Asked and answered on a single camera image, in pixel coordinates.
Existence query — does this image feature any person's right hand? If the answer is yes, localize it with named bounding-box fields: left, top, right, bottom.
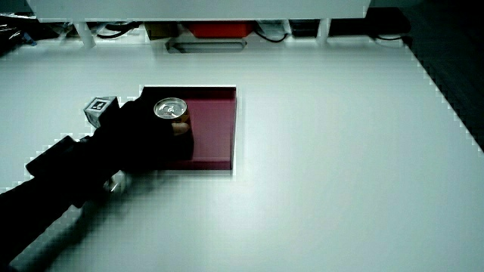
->
left=83, top=95, right=195, bottom=178

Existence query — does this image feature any silver top red bull can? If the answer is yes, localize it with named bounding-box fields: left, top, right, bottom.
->
left=153, top=97, right=191, bottom=134

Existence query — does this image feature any dark red square plate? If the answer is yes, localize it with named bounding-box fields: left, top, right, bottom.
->
left=138, top=85, right=238, bottom=172

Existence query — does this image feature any brown cardboard box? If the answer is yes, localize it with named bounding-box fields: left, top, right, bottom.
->
left=144, top=21, right=180, bottom=41

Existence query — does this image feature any grey flat tray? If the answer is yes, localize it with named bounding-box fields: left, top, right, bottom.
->
left=166, top=38, right=248, bottom=54

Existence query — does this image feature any white shelf leg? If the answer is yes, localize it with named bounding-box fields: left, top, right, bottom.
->
left=73, top=21, right=97, bottom=50

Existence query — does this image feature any red storage box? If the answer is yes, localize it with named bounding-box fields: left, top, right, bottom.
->
left=188, top=21, right=255, bottom=39

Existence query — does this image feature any white overhead shelf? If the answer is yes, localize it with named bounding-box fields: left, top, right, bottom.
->
left=26, top=0, right=372, bottom=22

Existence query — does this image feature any black cable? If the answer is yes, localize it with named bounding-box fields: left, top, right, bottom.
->
left=253, top=29, right=290, bottom=44
left=95, top=21, right=143, bottom=40

